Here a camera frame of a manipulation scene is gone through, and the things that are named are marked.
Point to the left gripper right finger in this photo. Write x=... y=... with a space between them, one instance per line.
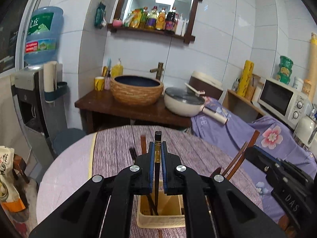
x=213 y=206

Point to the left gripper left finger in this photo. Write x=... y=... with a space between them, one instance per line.
x=101 y=207

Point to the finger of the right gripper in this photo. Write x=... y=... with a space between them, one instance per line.
x=262 y=160

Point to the brown chopstick group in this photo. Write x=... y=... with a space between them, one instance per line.
x=235 y=163
x=252 y=141

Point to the dark wooden spoon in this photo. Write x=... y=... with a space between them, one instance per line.
x=216 y=172

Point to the black chopstick gold band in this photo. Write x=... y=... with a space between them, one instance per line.
x=157 y=143

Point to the brown wooden chopstick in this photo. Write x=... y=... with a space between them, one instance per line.
x=143 y=144

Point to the purple floral cloth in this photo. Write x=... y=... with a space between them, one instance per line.
x=274 y=138

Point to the beige plastic utensil holder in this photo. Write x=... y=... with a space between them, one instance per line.
x=169 y=211

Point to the white kettle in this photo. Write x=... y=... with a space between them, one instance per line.
x=305 y=132

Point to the purple striped tablecloth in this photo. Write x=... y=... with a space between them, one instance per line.
x=107 y=152

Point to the white microwave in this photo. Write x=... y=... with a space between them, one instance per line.
x=287 y=104

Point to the yellow roll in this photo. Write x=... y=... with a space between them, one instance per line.
x=245 y=78

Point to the brown rice cooker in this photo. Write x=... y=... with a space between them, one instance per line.
x=203 y=82

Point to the snack bag orange bottom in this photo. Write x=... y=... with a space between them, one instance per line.
x=10 y=198

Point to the green instant noodle cups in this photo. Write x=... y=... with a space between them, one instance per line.
x=285 y=70

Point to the white frying pan with lid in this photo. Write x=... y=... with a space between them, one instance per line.
x=186 y=104

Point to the dark wooden sink table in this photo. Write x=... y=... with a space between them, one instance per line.
x=100 y=110

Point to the water dispenser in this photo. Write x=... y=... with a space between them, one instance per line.
x=42 y=112

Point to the tall stack paper cups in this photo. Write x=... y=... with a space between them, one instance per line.
x=312 y=66

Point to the beige hanging cloth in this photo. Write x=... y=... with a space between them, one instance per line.
x=11 y=134

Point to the woven basin sink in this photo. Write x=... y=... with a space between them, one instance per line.
x=136 y=90

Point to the yellow mug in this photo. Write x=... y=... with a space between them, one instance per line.
x=99 y=83

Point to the bamboo faucet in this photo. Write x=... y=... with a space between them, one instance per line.
x=158 y=71

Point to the yellow soap bottle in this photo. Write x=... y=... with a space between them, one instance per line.
x=117 y=69

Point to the dark soy sauce bottle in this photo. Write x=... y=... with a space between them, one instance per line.
x=171 y=21

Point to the wooden framed mirror shelf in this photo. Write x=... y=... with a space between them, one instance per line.
x=149 y=16

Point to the blue water jug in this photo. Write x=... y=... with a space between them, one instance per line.
x=43 y=35

